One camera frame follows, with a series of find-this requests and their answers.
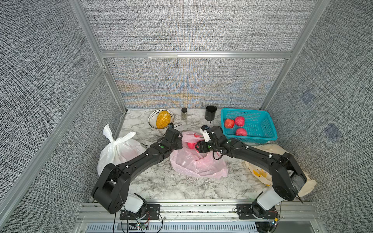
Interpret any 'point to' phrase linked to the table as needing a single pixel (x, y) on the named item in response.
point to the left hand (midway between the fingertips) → (181, 138)
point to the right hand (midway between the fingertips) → (199, 141)
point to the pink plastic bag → (189, 161)
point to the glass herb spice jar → (184, 114)
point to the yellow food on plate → (163, 118)
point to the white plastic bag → (123, 150)
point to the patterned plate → (152, 119)
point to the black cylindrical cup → (210, 112)
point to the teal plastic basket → (258, 124)
